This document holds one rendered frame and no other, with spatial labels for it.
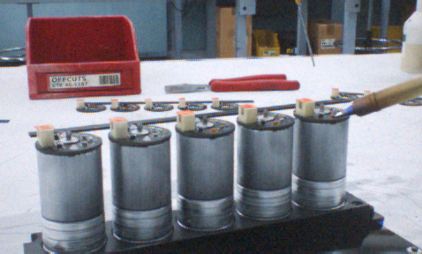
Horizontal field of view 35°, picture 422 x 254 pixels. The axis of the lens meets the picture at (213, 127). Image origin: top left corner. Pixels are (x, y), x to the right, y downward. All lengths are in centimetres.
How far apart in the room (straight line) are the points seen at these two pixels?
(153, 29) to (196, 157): 451
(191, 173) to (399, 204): 14
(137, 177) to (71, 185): 3
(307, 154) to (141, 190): 8
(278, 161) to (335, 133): 3
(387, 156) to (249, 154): 18
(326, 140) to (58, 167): 11
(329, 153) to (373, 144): 18
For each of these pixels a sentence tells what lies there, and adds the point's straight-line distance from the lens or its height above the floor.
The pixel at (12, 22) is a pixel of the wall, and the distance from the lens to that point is 475.
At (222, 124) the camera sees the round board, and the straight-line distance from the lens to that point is 28.
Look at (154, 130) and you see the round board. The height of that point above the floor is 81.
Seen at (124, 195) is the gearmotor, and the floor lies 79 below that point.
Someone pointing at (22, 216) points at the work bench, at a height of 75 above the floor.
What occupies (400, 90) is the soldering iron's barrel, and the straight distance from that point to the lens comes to 29.
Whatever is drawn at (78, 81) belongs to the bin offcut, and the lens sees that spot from 61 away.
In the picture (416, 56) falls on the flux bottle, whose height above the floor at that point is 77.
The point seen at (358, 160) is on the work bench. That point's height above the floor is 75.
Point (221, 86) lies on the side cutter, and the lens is 62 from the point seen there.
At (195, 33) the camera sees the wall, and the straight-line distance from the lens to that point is 482.
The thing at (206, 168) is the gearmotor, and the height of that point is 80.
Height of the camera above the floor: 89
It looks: 16 degrees down
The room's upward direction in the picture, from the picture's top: straight up
